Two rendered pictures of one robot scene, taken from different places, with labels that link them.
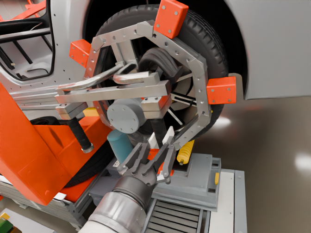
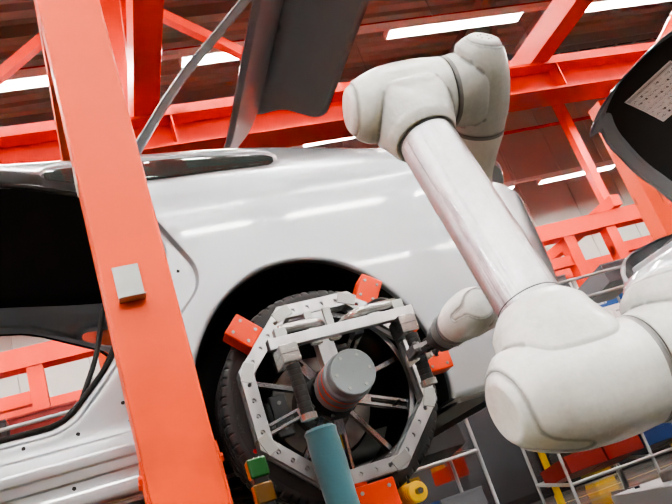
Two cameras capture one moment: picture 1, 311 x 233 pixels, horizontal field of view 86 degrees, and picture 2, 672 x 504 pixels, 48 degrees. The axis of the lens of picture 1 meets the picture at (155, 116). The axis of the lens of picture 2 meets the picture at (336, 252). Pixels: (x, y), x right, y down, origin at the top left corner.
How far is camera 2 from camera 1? 1.93 m
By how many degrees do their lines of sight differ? 69
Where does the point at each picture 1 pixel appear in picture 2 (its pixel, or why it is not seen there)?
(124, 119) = (356, 370)
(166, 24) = (368, 293)
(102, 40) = (290, 309)
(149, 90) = (398, 311)
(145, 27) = (347, 296)
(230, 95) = (446, 356)
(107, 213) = not seen: hidden behind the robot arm
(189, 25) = not seen: hidden behind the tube
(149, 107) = (407, 318)
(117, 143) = (333, 432)
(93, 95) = (333, 327)
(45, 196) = not seen: outside the picture
